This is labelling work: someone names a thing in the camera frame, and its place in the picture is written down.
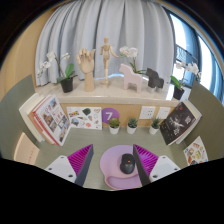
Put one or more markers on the colourful sticker card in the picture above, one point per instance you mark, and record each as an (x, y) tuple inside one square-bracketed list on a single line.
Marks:
[(196, 151)]

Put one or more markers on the grey curtain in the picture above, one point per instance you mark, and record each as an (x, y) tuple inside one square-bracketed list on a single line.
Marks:
[(100, 20)]

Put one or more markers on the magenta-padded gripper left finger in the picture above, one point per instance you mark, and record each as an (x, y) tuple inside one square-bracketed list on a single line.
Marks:
[(60, 166)]

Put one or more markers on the white wall socket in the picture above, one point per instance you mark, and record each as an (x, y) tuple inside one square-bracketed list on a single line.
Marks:
[(163, 113), (147, 112)]

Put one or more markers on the red-edged picture magazine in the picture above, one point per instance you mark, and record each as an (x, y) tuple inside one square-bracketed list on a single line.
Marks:
[(51, 120)]

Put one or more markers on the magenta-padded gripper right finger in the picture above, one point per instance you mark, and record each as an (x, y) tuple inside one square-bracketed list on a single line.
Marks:
[(165, 166)]

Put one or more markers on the pink wooden horse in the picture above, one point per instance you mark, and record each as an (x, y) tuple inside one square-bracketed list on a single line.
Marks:
[(131, 80)]

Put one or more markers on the small potted succulent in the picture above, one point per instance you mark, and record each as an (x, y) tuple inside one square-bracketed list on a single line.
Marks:
[(131, 130), (114, 130), (153, 130)]

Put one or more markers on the round purple number sign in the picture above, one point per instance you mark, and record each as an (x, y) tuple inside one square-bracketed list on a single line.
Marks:
[(109, 115)]

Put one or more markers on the wooden hand model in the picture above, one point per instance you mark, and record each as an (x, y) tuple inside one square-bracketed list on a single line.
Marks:
[(87, 66)]

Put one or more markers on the beige card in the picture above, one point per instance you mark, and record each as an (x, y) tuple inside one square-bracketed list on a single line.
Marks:
[(26, 150)]

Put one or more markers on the window with dark frame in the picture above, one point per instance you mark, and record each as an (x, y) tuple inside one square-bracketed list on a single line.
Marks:
[(180, 36)]

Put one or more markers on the purple mouse pad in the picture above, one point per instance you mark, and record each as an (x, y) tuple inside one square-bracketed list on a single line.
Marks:
[(111, 166)]

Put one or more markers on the white orchid in black pot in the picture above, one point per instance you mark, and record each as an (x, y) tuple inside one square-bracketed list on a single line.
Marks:
[(67, 85), (178, 93), (128, 51)]

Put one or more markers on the dark wooden horse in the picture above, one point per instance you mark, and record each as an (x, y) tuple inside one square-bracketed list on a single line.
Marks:
[(155, 80)]

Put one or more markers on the green partition panel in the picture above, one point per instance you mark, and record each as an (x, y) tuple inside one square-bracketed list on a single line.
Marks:
[(13, 113), (210, 116)]

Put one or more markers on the black computer mouse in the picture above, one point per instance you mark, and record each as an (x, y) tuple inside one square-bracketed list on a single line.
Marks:
[(127, 164)]

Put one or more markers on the black book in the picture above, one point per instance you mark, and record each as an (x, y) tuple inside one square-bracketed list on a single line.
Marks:
[(176, 125)]

